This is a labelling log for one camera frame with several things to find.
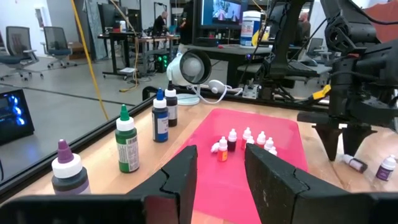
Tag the grey power strip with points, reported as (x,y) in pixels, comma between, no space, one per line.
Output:
(251,92)

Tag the small dark red dropper bottle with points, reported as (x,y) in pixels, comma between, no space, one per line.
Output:
(232,144)

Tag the white wipes canister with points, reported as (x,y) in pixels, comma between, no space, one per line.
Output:
(250,31)

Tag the black computer case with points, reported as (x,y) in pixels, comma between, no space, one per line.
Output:
(15,124)

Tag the large blue colouring bottle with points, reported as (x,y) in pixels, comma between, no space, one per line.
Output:
(159,124)

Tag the grey office chair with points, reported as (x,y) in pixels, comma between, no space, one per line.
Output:
(56,40)
(17,43)

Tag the white ball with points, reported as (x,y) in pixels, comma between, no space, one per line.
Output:
(222,154)
(357,164)
(385,172)

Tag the large green colouring bottle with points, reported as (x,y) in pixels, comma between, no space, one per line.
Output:
(127,149)

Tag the black standing desk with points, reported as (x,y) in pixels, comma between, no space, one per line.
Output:
(118,35)

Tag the large black colouring bottle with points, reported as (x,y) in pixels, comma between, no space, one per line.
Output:
(172,109)

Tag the white spotlight lamp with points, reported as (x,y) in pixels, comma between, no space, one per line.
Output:
(192,67)

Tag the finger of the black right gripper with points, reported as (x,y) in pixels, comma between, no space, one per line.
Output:
(329,137)
(354,137)

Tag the large display screen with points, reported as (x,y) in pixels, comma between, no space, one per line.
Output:
(224,12)

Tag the small white-capped dropper bottle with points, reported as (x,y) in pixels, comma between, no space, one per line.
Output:
(261,138)
(273,151)
(214,147)
(250,140)
(269,143)

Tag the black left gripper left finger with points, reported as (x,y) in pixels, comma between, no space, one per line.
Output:
(174,186)

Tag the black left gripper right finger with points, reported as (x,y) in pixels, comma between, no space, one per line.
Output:
(273,193)

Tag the computer tower green lights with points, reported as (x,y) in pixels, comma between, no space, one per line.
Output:
(161,62)

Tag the person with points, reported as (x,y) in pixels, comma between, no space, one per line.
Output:
(160,26)
(305,29)

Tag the large purple-capped colouring bottle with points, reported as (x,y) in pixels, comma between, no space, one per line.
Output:
(70,174)

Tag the pink plastic tray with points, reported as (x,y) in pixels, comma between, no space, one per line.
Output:
(217,186)

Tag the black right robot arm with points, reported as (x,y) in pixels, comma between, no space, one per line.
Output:
(289,37)

